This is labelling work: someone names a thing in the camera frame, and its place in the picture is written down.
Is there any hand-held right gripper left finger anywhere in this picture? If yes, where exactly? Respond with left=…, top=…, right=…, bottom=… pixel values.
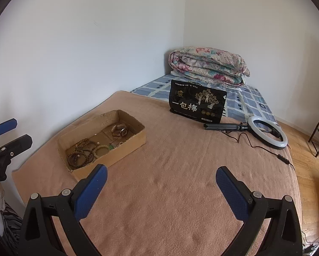
left=19, top=164, right=108, bottom=256

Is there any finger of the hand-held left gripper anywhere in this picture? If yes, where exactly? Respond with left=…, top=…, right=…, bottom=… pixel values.
left=0, top=118, right=18, bottom=145
left=0, top=135, right=33, bottom=164

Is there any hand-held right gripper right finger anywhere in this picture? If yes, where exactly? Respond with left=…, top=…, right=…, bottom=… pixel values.
left=215, top=166, right=303, bottom=256

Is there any brown wooden bead string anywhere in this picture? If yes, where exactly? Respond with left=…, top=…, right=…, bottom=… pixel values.
left=66, top=138, right=98, bottom=170

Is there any pale cream bead bracelet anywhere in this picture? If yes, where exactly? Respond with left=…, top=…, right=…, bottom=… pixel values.
left=91, top=144, right=111, bottom=161

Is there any green pendant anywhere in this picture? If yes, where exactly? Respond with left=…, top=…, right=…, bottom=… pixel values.
left=107, top=138, right=126, bottom=150

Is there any cardboard box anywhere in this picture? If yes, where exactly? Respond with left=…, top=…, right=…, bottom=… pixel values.
left=57, top=109, right=146, bottom=182

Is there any red strap wristwatch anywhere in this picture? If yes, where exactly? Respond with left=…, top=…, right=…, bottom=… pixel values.
left=111, top=124, right=129, bottom=138

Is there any dark striped cloth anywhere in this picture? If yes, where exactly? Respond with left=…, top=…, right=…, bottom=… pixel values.
left=0, top=201, right=24, bottom=256

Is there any peach fleece blanket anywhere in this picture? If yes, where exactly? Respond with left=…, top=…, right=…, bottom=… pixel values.
left=11, top=90, right=302, bottom=256

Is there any black folded tripod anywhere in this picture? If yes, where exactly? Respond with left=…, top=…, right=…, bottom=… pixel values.
left=203, top=122, right=249, bottom=132

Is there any black snack bag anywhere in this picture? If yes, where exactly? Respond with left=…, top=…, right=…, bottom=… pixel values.
left=168, top=79, right=227, bottom=124

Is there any blue checked bedsheet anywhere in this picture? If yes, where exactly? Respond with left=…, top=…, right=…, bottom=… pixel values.
left=130, top=74, right=277, bottom=124

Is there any folded floral quilt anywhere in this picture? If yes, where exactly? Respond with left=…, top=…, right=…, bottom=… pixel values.
left=168, top=46, right=251, bottom=87

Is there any white folded cloth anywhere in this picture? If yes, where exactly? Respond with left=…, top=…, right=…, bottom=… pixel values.
left=170, top=70, right=246, bottom=88

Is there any black cable with inline remote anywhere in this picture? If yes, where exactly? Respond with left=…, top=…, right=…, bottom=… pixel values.
left=223, top=129, right=296, bottom=170

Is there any white ring light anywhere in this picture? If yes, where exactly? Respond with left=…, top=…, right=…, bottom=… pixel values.
left=247, top=115, right=288, bottom=150

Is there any power strip with cables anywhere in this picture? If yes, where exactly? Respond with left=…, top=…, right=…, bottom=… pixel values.
left=301, top=232, right=319, bottom=256

